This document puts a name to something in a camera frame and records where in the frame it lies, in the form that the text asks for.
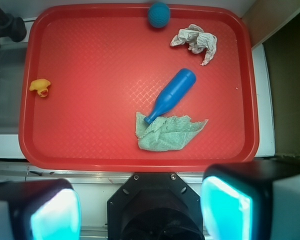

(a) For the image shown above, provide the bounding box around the black faucet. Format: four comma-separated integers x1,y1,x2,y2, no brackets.
0,8,27,47

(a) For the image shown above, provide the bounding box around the green woven cloth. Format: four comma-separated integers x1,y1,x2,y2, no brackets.
135,112,209,152

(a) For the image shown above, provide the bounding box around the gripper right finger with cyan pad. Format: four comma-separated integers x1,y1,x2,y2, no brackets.
200,160,300,240

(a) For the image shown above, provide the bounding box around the yellow rubber duck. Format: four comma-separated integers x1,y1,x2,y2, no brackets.
29,78,51,98

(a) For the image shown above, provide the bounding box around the blue textured ball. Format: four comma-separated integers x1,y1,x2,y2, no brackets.
147,2,171,28

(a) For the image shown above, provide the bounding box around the crumpled white paper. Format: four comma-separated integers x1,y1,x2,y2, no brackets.
169,24,218,66

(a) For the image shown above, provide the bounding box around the blue plastic bottle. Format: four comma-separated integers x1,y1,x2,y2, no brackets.
144,68,197,125

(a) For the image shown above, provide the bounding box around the metal sink basin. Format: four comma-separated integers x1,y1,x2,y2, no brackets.
0,45,27,135

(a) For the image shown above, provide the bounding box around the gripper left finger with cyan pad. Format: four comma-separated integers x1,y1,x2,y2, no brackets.
0,179,82,240

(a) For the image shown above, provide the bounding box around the red plastic tray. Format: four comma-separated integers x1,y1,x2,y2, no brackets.
19,3,259,172

